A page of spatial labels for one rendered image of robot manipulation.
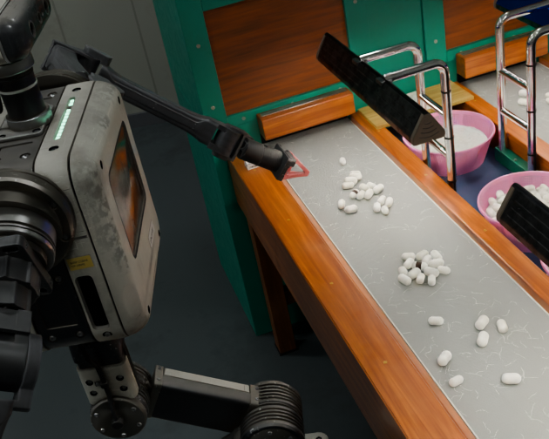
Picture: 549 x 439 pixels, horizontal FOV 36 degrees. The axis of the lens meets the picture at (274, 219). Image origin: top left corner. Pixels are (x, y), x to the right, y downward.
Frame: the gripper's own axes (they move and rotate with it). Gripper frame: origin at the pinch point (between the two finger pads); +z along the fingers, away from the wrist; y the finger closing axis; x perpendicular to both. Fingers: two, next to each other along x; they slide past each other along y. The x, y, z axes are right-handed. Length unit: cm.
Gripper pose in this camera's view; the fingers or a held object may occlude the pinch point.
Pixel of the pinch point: (306, 172)
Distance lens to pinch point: 221.3
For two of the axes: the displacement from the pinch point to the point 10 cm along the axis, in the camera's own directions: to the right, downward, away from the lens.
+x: -4.6, 8.3, 3.1
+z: 8.4, 2.9, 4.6
